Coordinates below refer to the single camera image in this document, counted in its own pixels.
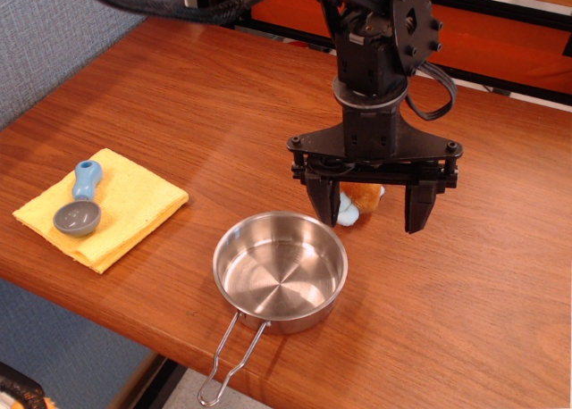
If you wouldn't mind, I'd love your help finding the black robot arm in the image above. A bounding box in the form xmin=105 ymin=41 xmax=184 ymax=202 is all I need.
xmin=287 ymin=0 xmax=463 ymax=233

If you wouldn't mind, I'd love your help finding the dark object bottom left corner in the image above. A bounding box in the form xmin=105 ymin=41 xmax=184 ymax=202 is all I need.
xmin=1 ymin=363 xmax=56 ymax=409

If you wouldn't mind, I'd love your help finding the black braided cable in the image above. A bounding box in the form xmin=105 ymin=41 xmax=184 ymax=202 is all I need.
xmin=66 ymin=0 xmax=276 ymax=26

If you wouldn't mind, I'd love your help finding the black wire loop at wrist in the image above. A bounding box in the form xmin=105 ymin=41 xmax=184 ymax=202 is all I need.
xmin=404 ymin=61 xmax=458 ymax=122

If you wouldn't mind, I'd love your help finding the stainless steel pot with handle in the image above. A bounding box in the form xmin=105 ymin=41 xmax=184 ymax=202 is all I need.
xmin=198 ymin=211 xmax=349 ymax=408

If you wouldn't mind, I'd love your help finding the orange and blue plush toy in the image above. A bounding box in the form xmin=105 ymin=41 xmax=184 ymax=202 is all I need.
xmin=337 ymin=182 xmax=385 ymax=227

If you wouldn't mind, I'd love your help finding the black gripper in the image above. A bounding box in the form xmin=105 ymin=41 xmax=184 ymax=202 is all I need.
xmin=287 ymin=106 xmax=463 ymax=234

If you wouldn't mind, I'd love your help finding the yellow folded cloth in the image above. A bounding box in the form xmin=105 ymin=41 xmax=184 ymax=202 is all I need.
xmin=13 ymin=148 xmax=189 ymax=274

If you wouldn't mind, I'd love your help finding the blue and grey scoop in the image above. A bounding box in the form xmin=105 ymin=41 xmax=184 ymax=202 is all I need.
xmin=53 ymin=160 xmax=103 ymax=238

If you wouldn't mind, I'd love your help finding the black and orange frame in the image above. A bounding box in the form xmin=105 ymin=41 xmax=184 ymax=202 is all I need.
xmin=184 ymin=0 xmax=571 ymax=107

